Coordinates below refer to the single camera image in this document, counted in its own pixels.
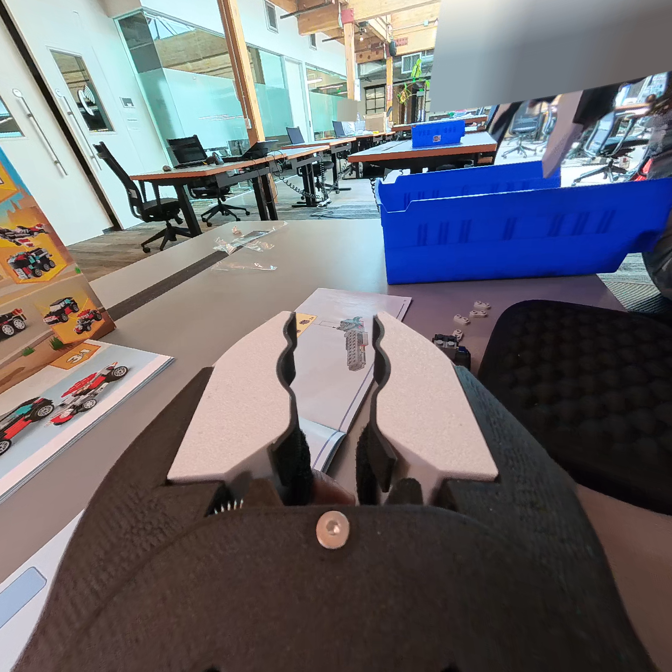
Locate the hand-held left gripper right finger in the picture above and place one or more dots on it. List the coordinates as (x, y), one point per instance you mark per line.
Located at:
(430, 414)

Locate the partly built lego model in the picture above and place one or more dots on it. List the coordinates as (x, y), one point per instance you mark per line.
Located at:
(455, 346)

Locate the closed lego instruction booklet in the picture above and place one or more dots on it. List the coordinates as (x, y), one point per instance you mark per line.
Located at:
(99, 388)

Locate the hanging green plant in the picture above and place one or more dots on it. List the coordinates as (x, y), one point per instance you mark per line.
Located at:
(414, 78)

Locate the lego set box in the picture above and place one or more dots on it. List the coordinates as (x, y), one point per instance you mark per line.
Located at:
(36, 294)

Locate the black laptop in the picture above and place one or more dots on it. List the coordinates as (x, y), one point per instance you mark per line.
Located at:
(260, 148)

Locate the blue plastic bin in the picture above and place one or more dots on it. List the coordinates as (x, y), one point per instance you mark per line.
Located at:
(514, 231)

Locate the empty clear plastic bag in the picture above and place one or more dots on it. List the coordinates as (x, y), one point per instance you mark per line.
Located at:
(241, 266)
(246, 239)

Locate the black textured pad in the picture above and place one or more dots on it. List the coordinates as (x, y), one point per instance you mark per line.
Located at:
(577, 399)

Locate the wooden top office desk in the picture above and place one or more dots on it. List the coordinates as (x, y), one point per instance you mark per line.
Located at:
(302, 151)
(210, 170)
(420, 152)

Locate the black mesh office chair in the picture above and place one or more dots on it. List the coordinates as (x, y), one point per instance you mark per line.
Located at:
(202, 173)
(141, 199)

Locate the wooden support post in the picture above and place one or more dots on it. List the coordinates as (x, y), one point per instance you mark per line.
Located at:
(246, 78)

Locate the cardboard box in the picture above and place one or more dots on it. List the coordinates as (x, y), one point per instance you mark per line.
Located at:
(376, 122)

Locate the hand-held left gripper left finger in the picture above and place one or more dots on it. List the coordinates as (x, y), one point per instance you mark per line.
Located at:
(236, 409)

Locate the small blue storage bin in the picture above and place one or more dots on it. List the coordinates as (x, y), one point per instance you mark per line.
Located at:
(437, 134)

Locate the open lego instruction booklet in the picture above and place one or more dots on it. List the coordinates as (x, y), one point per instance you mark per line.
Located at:
(336, 378)

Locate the white door with window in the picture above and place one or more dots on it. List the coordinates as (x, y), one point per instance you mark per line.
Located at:
(84, 141)

